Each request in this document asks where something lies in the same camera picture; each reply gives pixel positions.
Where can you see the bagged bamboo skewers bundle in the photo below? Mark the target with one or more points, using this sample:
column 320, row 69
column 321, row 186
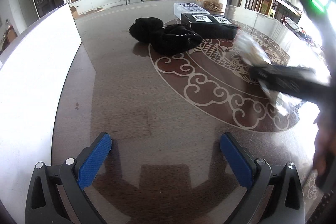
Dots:
column 254, row 56

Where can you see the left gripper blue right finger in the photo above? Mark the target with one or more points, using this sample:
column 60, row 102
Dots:
column 240, row 161

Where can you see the white packaged box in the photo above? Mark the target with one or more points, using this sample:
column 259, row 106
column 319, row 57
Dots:
column 187, row 7

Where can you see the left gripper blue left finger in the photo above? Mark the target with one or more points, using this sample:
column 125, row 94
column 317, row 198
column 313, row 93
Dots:
column 91, row 158

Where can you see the black flat box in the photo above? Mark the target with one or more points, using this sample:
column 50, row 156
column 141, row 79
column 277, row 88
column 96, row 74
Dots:
column 210, row 26

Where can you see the black knit glove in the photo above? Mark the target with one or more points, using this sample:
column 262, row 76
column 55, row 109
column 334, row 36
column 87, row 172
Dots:
column 144, row 29
column 174, row 39

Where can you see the person's right hand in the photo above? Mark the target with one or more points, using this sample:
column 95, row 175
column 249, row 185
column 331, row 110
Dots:
column 324, row 141

